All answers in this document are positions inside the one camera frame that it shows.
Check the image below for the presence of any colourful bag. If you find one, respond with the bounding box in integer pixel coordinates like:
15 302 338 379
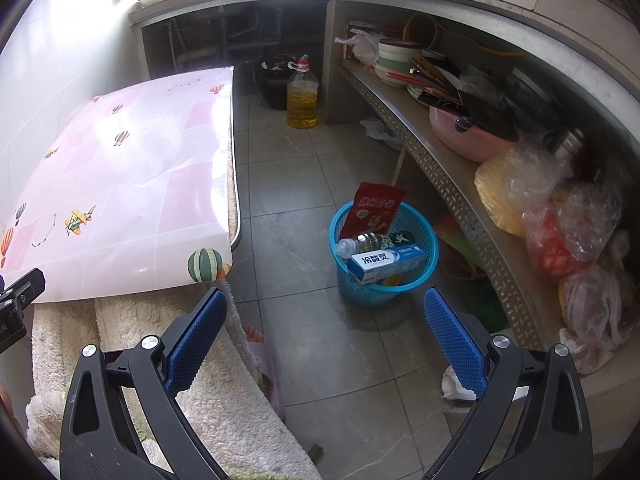
435 215 488 281

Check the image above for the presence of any cooking oil bottle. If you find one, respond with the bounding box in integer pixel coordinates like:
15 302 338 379
286 54 321 131

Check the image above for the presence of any pile of dark utensils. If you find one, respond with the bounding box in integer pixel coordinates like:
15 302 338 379
410 55 516 136

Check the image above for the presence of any red snack bag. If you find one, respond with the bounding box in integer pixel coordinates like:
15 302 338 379
339 181 408 241

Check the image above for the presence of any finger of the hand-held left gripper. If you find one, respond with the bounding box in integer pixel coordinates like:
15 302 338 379
0 267 47 311

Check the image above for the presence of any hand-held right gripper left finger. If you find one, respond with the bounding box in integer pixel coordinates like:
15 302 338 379
60 287 228 480

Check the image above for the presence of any green plastic bottle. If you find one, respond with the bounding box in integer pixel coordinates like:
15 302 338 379
334 230 416 261

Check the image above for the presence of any yellow plastic bag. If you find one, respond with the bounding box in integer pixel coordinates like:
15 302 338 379
474 147 571 238

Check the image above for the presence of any white paper scrap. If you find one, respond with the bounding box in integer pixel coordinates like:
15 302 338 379
441 367 477 402

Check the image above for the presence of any steel flask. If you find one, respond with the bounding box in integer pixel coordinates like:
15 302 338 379
550 127 587 163

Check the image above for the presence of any blue plastic basket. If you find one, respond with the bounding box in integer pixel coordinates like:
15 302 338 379
329 201 440 308

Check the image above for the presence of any blue white toothpaste box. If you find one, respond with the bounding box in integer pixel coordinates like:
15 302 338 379
347 244 431 285

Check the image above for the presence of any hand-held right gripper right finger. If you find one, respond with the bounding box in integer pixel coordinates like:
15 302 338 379
422 287 596 480

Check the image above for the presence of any green towel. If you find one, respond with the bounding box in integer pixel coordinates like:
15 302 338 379
25 280 323 480

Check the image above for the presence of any white plastic bag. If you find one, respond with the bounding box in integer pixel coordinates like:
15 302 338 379
351 30 381 66

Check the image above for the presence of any pink basin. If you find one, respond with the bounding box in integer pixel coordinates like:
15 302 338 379
429 105 521 163

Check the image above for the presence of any pink cloth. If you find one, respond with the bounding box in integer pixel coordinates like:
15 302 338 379
242 322 286 421

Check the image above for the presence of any table with pink printed cover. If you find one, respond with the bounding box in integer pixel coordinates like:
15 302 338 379
0 66 243 306

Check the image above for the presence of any crumpled white plastic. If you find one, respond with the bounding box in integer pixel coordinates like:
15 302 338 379
360 117 403 151

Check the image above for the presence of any dark jar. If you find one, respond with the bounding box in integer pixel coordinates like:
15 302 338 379
257 55 296 111

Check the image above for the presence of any stack of white green bowls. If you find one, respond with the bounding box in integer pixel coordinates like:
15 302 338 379
375 37 426 86

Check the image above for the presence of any perforated counter shelf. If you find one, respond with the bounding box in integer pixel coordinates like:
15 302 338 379
337 62 568 356

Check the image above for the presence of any clear bag with red contents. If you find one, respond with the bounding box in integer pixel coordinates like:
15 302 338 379
522 185 621 278

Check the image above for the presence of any pinkish plastic bag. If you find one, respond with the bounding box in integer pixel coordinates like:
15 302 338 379
557 265 636 376

